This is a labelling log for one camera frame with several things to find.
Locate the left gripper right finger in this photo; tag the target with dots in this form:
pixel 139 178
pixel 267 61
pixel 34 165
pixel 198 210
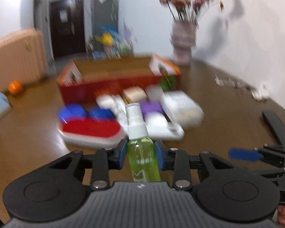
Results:
pixel 176 160

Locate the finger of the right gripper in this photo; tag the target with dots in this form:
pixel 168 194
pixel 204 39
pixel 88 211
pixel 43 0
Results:
pixel 244 155

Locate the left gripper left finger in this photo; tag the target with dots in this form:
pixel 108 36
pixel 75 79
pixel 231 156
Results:
pixel 105 160

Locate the green spray bottle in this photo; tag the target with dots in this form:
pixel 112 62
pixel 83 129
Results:
pixel 140 148

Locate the red white lint brush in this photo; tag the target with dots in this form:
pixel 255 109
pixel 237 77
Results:
pixel 96 134

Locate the white cotton swab pack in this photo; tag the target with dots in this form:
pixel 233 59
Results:
pixel 181 109

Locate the white round jar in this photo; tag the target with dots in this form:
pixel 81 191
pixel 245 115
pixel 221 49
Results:
pixel 109 101

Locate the large blue round lid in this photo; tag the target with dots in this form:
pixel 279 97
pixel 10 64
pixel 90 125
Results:
pixel 71 112

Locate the person's right hand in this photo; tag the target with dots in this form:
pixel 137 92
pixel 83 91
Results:
pixel 281 215

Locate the small blue ridged lid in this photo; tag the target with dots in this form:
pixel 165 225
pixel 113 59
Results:
pixel 98 113

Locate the beige small box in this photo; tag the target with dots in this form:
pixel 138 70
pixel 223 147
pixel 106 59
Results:
pixel 134 94

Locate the orange red cardboard box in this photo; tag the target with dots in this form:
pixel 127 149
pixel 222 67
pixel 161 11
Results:
pixel 82 80

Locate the orange fruit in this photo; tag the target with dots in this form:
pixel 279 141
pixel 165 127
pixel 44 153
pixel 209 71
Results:
pixel 15 88

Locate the purple ribbed vase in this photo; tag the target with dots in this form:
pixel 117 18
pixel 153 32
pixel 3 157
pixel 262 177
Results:
pixel 183 39

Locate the pink ribbed suitcase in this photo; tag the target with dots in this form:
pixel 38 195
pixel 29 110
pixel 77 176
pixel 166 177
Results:
pixel 22 58

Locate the dark wooden door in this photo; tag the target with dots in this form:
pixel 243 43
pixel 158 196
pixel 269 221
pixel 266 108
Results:
pixel 67 27

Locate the grey refrigerator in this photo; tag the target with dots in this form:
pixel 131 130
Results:
pixel 104 16

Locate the cluttered wire rack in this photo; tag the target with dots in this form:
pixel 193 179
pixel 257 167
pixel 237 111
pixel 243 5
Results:
pixel 108 43

